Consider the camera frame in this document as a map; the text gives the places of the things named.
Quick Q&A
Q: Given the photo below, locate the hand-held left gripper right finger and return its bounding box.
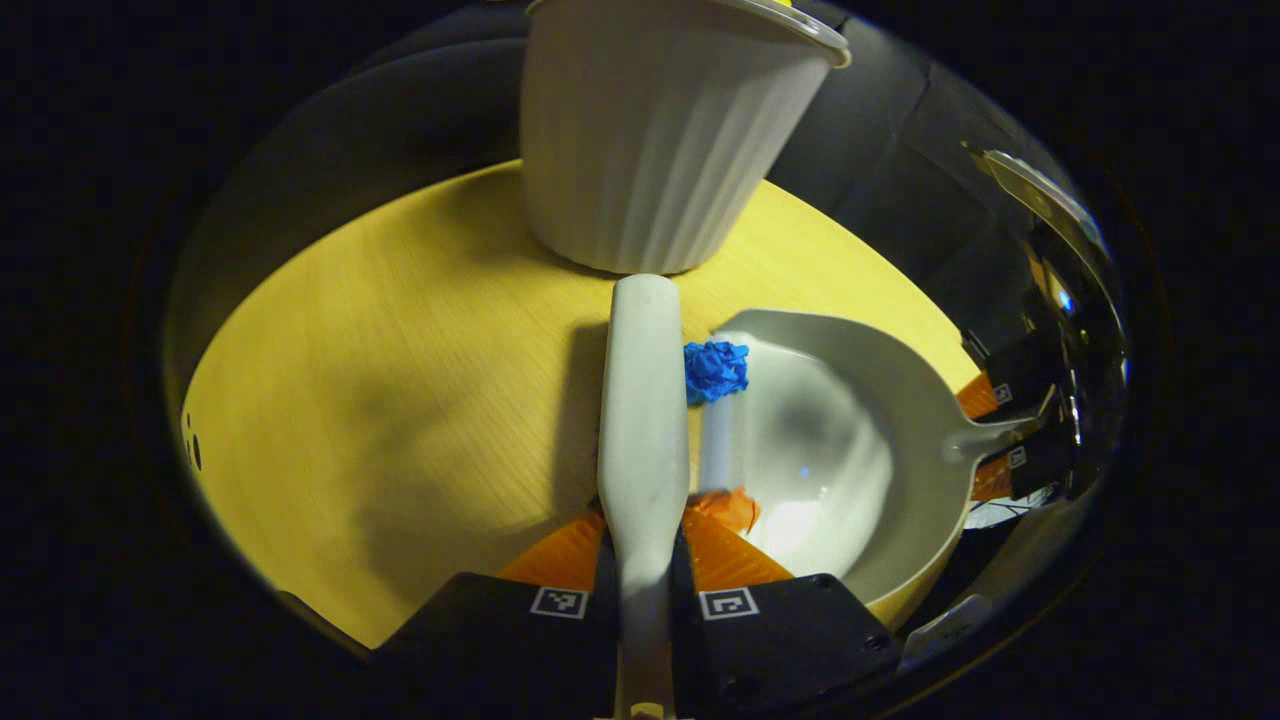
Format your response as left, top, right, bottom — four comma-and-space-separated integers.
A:
670, 505, 903, 720

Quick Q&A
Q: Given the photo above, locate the white ribbed garbage bin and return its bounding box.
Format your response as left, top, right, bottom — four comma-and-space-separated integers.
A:
519, 0, 853, 276

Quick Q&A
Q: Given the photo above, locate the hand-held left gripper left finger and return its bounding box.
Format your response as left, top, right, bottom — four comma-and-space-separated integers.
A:
372, 510, 621, 720

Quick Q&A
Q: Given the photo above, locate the blue paper trash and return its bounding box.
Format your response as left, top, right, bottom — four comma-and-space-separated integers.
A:
683, 340, 751, 405

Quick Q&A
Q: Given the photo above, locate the white dustpan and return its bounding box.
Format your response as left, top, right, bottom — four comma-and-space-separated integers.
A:
700, 308, 1051, 633

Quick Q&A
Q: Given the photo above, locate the orange trash piece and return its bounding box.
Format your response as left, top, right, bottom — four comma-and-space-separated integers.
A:
690, 487, 761, 534

